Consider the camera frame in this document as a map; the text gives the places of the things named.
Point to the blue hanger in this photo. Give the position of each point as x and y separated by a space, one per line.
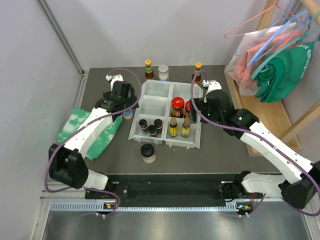
255 45

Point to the left orange cap sauce bottle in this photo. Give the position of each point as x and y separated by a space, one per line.
149 72

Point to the orange cap sauce bottle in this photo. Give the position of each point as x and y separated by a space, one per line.
149 72
197 76

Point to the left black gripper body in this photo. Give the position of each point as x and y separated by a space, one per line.
128 102

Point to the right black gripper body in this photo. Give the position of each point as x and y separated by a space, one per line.
205 112

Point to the teal hanger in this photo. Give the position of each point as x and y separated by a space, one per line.
265 65

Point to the green white cloth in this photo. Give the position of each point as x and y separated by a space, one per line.
76 119

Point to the pink hanger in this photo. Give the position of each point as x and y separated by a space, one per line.
264 18

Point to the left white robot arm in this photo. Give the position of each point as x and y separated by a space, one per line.
67 160

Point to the right white organizer tray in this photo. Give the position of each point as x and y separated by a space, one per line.
183 90

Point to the black cap pepper bottle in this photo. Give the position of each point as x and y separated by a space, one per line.
143 125
152 130

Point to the right orange cap sauce bottle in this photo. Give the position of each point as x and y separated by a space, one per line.
197 76

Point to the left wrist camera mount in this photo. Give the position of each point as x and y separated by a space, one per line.
112 79

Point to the small black cap spice bottle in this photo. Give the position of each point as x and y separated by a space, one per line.
158 123

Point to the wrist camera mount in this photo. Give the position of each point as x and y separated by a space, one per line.
210 86
112 79

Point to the pink white garment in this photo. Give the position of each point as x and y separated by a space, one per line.
238 68

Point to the silver lid salt jar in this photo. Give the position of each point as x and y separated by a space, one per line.
127 114
163 73

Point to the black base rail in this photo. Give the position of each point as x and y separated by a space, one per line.
173 189

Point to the white organizer tray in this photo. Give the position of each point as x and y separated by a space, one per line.
183 90
153 104

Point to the red lid sauce jar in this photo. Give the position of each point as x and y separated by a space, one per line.
187 109
177 107

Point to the yellow label brown bottle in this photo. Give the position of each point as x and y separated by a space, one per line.
185 130
173 127

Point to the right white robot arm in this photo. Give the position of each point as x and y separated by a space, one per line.
299 180

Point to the left white organizer tray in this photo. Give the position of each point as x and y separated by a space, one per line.
153 104

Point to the black lid shaker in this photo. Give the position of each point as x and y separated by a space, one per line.
148 153

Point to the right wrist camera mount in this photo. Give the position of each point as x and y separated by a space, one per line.
210 86

